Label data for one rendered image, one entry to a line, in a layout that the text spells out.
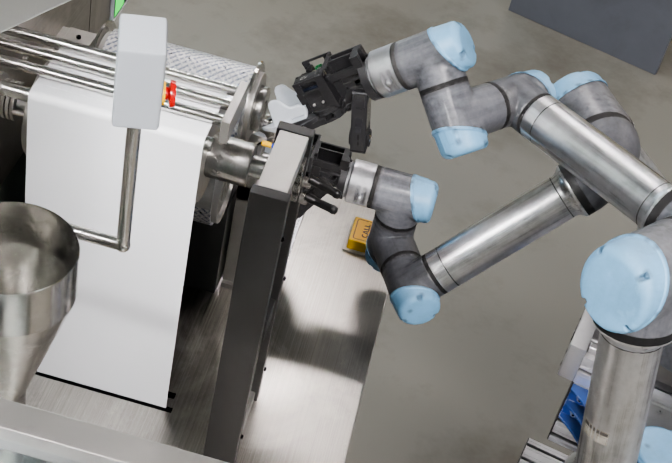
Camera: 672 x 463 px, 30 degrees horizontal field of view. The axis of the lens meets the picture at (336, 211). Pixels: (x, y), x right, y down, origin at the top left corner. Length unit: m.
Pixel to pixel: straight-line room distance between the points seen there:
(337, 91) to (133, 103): 0.65
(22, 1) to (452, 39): 1.03
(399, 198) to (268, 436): 0.45
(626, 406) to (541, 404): 1.68
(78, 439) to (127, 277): 0.78
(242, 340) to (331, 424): 0.35
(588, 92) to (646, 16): 2.70
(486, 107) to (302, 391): 0.56
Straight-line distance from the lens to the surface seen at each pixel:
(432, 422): 3.29
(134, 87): 1.32
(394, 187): 2.10
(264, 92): 1.99
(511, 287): 3.72
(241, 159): 1.73
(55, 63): 1.74
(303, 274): 2.25
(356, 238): 2.31
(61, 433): 1.07
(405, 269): 2.09
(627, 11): 4.83
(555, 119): 1.88
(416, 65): 1.86
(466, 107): 1.85
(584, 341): 2.49
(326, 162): 2.10
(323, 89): 1.91
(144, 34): 1.32
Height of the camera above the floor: 2.44
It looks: 40 degrees down
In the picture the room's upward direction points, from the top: 13 degrees clockwise
